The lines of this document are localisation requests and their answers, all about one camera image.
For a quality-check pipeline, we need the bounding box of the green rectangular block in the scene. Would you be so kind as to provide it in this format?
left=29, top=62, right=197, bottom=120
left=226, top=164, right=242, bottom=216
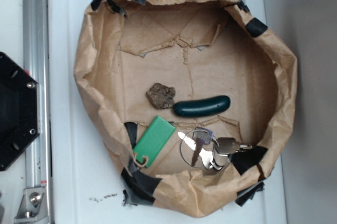
left=133, top=116, right=175, bottom=168

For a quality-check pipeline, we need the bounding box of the brown rock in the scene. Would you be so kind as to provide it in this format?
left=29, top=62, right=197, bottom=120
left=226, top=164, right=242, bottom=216
left=146, top=83, right=176, bottom=109

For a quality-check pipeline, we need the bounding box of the dark green pickle toy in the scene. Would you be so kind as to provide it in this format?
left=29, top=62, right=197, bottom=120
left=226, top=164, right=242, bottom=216
left=173, top=95, right=231, bottom=118

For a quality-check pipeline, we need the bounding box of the brown paper bag tray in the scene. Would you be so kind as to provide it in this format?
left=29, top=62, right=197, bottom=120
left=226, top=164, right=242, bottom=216
left=74, top=0, right=298, bottom=217

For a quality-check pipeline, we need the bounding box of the purple-headed key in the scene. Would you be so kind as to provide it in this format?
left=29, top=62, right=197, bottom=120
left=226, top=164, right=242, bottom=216
left=191, top=127, right=213, bottom=169

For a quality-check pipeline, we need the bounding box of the silver key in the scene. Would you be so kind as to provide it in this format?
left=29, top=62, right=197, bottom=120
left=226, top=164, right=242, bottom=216
left=215, top=138, right=254, bottom=154

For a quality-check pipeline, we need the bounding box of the white tray board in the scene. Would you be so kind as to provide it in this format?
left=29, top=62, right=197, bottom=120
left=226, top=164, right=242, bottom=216
left=48, top=0, right=286, bottom=223

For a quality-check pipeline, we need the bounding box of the silver key ring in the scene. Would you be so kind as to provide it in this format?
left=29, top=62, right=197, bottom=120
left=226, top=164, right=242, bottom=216
left=180, top=130, right=211, bottom=168

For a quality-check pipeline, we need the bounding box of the aluminium rail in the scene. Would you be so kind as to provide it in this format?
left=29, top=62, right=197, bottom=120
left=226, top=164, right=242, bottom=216
left=23, top=0, right=52, bottom=190

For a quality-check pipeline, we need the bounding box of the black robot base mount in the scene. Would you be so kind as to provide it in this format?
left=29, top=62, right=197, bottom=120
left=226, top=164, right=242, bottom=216
left=1, top=52, right=39, bottom=171

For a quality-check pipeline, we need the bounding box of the metal corner bracket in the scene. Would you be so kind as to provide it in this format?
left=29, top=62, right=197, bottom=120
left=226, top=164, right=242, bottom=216
left=14, top=187, right=48, bottom=223

